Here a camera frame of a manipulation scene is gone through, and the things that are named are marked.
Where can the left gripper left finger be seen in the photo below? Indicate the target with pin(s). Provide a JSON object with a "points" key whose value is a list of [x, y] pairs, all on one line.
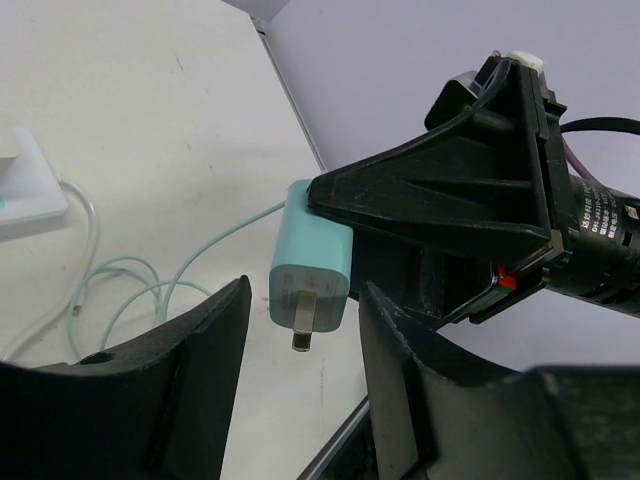
{"points": [[156, 407]]}

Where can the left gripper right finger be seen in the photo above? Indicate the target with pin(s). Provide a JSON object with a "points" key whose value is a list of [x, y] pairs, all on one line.
{"points": [[439, 411]]}

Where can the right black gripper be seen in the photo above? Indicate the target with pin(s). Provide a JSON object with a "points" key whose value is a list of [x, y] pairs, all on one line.
{"points": [[489, 173]]}

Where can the teal charger plug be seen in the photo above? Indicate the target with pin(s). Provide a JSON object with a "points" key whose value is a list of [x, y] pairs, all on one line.
{"points": [[310, 274]]}

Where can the white colourful power strip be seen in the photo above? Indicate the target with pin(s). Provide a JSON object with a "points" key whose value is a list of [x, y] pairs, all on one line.
{"points": [[32, 199]]}

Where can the white charger block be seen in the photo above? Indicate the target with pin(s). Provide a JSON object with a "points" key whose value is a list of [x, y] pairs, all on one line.
{"points": [[9, 151]]}

